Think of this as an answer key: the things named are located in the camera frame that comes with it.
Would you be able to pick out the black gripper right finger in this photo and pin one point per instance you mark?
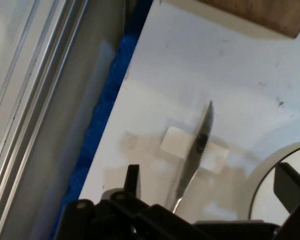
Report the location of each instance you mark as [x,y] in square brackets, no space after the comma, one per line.
[297,195]

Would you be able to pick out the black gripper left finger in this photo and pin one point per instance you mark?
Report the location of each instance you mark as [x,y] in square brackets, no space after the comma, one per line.
[77,220]

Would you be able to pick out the serrated steel table knife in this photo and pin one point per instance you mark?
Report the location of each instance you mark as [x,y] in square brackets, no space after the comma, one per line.
[197,145]

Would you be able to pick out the white plate with black rim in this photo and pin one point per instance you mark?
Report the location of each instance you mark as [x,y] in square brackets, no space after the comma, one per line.
[265,197]

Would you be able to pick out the blue foam block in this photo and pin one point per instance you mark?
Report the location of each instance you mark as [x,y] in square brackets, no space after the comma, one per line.
[107,95]

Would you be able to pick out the aluminium wall rail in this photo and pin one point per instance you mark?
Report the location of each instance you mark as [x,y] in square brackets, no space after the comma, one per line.
[40,75]

